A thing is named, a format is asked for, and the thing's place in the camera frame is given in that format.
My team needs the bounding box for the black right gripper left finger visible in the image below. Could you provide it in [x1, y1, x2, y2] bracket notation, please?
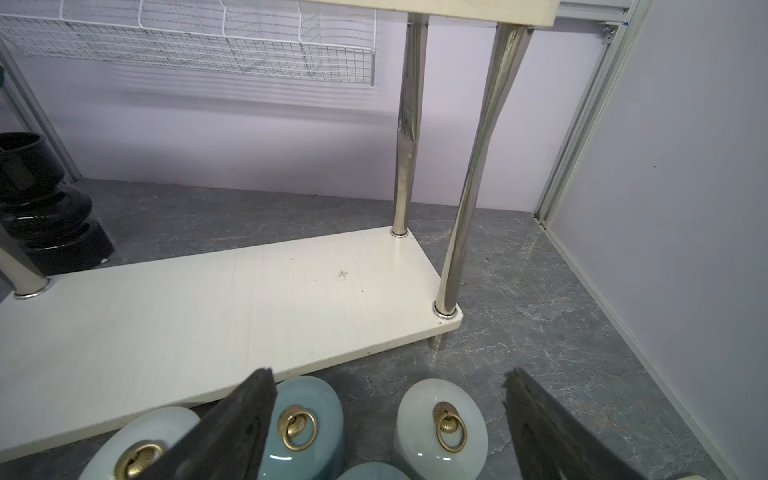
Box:
[139, 368, 277, 479]

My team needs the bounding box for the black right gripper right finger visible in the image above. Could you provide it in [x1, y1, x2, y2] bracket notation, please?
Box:
[504, 368, 643, 479]

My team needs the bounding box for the large blue-grey tea canister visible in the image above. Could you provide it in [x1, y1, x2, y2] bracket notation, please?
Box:
[258, 376, 344, 479]

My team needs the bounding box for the white tea canister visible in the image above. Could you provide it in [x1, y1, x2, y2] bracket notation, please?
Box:
[79, 406, 200, 479]
[391, 378, 489, 479]

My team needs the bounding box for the small blue tea canister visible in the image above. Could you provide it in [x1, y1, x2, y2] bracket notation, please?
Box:
[338, 462, 409, 480]

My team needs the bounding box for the white two-tier shelf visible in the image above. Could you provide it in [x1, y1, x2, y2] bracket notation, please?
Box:
[1, 1, 559, 461]

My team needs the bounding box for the glossy black vase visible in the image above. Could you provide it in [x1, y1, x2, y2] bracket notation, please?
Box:
[1, 132, 114, 276]

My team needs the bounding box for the long white wire basket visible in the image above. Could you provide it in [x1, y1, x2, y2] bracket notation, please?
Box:
[1, 0, 377, 85]

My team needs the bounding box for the aluminium frame of enclosure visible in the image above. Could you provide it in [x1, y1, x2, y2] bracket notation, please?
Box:
[0, 0, 745, 480]

